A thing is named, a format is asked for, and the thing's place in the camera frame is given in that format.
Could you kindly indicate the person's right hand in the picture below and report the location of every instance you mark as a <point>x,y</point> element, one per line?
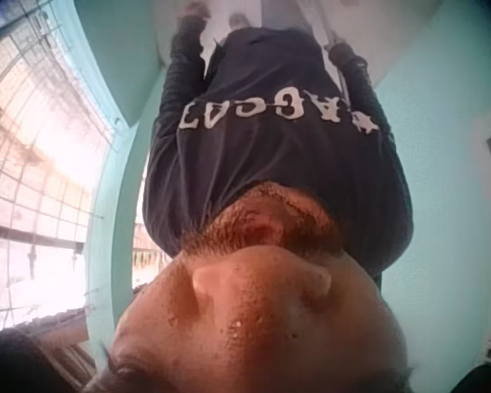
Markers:
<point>343,50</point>

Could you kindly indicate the person's left hand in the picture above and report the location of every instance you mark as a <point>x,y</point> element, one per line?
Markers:
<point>192,15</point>

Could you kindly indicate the window with metal grille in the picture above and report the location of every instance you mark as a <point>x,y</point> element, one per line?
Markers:
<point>37,155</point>

